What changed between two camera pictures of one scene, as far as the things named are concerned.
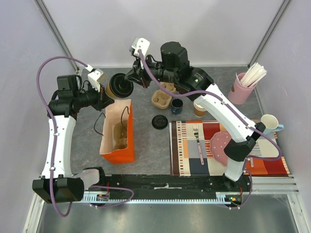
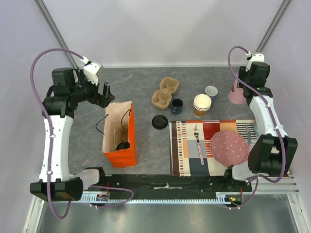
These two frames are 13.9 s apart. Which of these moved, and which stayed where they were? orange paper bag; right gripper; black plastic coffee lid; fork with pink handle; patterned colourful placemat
Moved: black plastic coffee lid; right gripper
Stayed: fork with pink handle; patterned colourful placemat; orange paper bag
